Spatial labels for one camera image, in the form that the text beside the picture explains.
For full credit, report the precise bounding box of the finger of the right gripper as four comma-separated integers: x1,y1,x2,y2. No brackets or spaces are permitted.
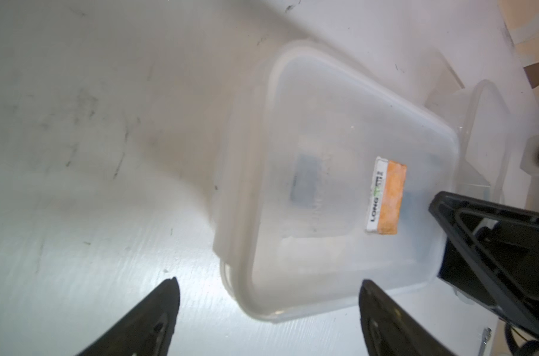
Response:
429,191,539,339

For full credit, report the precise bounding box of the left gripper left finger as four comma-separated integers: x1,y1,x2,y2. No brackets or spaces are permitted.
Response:
80,277,180,356

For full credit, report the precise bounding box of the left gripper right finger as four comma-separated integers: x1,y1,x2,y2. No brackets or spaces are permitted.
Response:
358,280,453,356

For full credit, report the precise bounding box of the small clear lunch box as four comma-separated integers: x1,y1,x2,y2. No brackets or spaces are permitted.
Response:
213,41,460,323

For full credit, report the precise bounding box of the clear lunch box teal seal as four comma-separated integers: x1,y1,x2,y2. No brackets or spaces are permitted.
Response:
424,50,512,203

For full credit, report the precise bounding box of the silver combination wrench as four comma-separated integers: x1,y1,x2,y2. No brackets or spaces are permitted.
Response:
477,327,492,356

